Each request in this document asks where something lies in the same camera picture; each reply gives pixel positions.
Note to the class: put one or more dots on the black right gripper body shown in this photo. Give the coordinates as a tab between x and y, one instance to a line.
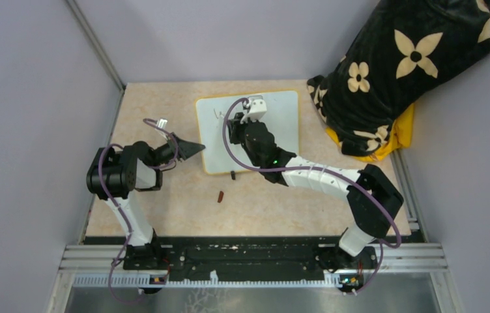
238	136

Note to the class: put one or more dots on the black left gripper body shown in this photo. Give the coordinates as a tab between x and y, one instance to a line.
169	150

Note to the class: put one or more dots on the yellow framed whiteboard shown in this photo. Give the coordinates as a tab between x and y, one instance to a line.
282	120

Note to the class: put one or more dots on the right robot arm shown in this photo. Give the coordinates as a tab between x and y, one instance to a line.
373	199

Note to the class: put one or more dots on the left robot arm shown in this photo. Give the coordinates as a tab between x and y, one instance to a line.
116	177

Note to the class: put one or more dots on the yellow cloth under blanket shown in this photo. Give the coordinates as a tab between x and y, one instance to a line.
384	141

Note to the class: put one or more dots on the black floral blanket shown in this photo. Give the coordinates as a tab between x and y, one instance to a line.
405	49

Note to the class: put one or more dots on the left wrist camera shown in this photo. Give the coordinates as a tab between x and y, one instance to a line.
161	123

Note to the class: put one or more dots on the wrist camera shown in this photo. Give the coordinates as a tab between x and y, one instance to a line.
161	123
254	109

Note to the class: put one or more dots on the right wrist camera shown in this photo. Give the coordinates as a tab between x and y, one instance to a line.
254	109

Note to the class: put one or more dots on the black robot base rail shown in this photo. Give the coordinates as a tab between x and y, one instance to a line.
249	259

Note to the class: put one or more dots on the aluminium frame post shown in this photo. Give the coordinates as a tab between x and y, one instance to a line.
95	43

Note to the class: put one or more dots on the aluminium frame rail right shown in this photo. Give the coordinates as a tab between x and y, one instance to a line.
427	256

